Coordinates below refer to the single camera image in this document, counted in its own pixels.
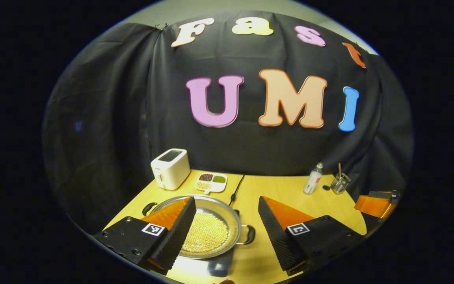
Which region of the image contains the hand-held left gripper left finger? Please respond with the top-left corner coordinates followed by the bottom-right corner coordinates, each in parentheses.
top-left (93, 196), bottom-right (197, 276)

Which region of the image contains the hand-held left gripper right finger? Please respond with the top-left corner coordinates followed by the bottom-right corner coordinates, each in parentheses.
top-left (258, 196), bottom-right (365, 277)

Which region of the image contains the steel pot with black handles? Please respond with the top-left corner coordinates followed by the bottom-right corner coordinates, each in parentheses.
top-left (142, 194), bottom-right (256, 260)

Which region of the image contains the black induction cooktop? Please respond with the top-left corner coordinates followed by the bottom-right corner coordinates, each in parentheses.
top-left (172, 209), bottom-right (240, 277)

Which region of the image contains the white divided plate of beans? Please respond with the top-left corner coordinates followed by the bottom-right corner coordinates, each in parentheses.
top-left (194, 172), bottom-right (228, 195)

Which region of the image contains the clear bottle with red label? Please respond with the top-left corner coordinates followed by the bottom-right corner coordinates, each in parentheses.
top-left (303, 162), bottom-right (324, 195)

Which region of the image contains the clear wire basket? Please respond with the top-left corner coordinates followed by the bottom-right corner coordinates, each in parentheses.
top-left (330, 173), bottom-right (352, 194)

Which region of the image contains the black power cable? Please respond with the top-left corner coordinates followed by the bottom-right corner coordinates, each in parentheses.
top-left (228, 175), bottom-right (246, 207)

